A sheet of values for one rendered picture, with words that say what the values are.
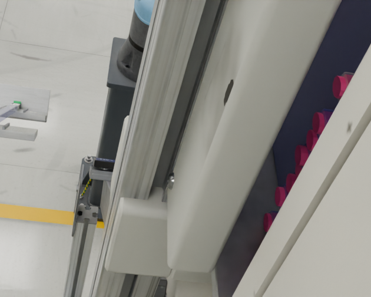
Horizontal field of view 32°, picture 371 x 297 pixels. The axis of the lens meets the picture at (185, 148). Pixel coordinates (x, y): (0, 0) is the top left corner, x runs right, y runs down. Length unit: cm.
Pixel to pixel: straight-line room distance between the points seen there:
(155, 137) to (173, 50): 6
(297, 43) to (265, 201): 16
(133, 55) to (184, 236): 136
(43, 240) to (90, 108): 58
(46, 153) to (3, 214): 28
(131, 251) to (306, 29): 21
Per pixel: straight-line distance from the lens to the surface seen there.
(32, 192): 209
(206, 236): 31
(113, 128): 178
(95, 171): 112
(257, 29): 22
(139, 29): 160
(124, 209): 36
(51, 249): 198
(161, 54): 29
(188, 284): 49
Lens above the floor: 167
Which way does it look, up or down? 46 degrees down
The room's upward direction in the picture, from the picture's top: 18 degrees clockwise
